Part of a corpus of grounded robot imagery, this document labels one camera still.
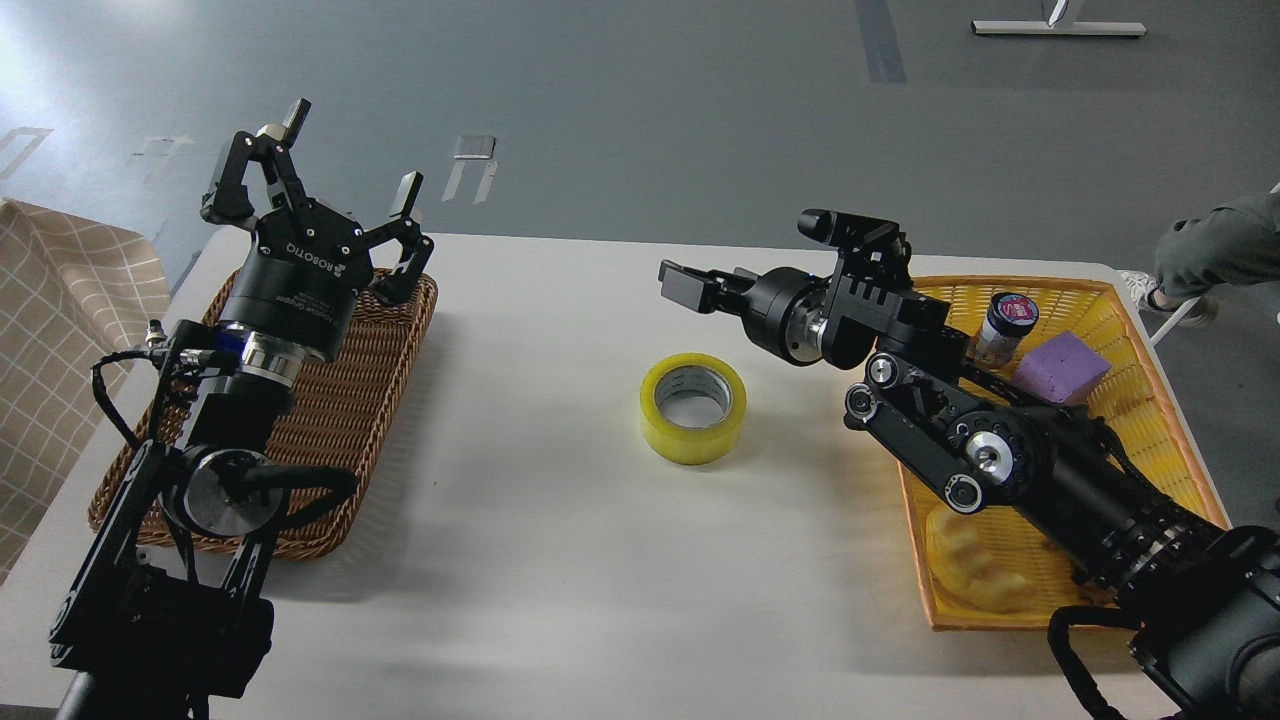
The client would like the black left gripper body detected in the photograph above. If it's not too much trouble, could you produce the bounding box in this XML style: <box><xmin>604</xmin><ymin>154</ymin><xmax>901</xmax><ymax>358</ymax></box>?
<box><xmin>218</xmin><ymin>200</ymin><xmax>372</xmax><ymax>386</ymax></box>

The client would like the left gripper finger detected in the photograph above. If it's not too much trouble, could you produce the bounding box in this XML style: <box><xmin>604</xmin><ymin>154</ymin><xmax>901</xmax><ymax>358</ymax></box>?
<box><xmin>198</xmin><ymin>97</ymin><xmax>314</xmax><ymax>236</ymax></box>
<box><xmin>361</xmin><ymin>170</ymin><xmax>434</xmax><ymax>307</ymax></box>

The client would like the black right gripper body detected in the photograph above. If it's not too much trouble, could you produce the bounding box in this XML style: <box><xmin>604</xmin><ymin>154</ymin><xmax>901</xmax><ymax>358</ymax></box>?
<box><xmin>739</xmin><ymin>268</ymin><xmax>831</xmax><ymax>366</ymax></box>

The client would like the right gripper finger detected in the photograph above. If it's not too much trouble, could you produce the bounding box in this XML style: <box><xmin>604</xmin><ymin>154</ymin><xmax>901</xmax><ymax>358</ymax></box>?
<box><xmin>658</xmin><ymin>259</ymin><xmax>760</xmax><ymax>316</ymax></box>

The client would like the yellow tape roll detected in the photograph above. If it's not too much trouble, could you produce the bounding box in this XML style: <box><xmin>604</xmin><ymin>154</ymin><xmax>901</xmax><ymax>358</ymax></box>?
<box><xmin>639</xmin><ymin>354</ymin><xmax>748</xmax><ymax>466</ymax></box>

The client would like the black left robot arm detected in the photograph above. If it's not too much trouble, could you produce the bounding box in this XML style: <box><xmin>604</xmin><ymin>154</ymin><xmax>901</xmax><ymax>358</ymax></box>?
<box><xmin>49</xmin><ymin>99</ymin><xmax>434</xmax><ymax>719</ymax></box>

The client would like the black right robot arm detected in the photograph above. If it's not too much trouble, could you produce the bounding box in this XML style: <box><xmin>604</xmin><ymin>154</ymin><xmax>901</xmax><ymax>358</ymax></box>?
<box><xmin>658</xmin><ymin>209</ymin><xmax>1279</xmax><ymax>719</ymax></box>

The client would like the brown wicker basket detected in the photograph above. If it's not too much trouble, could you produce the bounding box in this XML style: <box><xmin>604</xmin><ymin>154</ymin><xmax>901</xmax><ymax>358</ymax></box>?
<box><xmin>87</xmin><ymin>274</ymin><xmax>439</xmax><ymax>561</ymax></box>

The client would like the beige checkered cloth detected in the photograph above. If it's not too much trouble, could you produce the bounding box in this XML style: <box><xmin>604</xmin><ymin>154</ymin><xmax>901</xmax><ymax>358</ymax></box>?
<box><xmin>1</xmin><ymin>199</ymin><xmax>172</xmax><ymax>577</ymax></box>

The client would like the small dark jar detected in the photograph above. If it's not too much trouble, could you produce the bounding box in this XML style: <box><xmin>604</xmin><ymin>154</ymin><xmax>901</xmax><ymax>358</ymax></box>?
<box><xmin>968</xmin><ymin>291</ymin><xmax>1041</xmax><ymax>369</ymax></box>

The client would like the purple foam block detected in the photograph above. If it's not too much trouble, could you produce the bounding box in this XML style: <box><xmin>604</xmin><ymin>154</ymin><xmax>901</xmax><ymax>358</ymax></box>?
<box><xmin>1011</xmin><ymin>332</ymin><xmax>1112</xmax><ymax>406</ymax></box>

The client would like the yellow toy croissant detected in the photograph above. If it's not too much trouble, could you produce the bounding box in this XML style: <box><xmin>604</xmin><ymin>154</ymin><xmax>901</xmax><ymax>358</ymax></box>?
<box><xmin>924</xmin><ymin>506</ymin><xmax>1034</xmax><ymax>614</ymax></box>

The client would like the yellow plastic basket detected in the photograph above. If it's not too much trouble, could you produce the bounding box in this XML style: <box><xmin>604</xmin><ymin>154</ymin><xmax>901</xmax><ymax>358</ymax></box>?
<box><xmin>899</xmin><ymin>275</ymin><xmax>1228</xmax><ymax>632</ymax></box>

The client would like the white stand base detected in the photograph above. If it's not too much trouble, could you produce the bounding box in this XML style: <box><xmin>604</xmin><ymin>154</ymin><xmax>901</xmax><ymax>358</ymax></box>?
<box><xmin>970</xmin><ymin>1</ymin><xmax>1148</xmax><ymax>38</ymax></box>

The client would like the white sneaker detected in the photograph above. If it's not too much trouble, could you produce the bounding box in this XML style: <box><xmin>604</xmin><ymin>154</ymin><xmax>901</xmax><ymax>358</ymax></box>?
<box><xmin>1119</xmin><ymin>270</ymin><xmax>1219</xmax><ymax>328</ymax></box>

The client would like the person in grey clothes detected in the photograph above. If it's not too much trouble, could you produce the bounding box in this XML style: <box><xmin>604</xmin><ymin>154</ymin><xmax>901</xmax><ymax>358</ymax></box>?
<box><xmin>1155</xmin><ymin>192</ymin><xmax>1279</xmax><ymax>300</ymax></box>

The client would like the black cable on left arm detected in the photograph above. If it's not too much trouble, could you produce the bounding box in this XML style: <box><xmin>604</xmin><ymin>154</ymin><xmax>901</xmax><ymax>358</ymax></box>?
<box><xmin>90</xmin><ymin>348</ymin><xmax>172</xmax><ymax>451</ymax></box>

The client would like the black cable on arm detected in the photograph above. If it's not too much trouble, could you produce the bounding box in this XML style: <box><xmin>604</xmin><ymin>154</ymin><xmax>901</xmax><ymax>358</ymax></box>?
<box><xmin>90</xmin><ymin>348</ymin><xmax>172</xmax><ymax>451</ymax></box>
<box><xmin>1047</xmin><ymin>605</ymin><xmax>1146</xmax><ymax>720</ymax></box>

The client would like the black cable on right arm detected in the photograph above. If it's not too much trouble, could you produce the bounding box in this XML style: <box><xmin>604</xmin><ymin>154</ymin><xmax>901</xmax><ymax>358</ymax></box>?
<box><xmin>1047</xmin><ymin>605</ymin><xmax>1146</xmax><ymax>720</ymax></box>

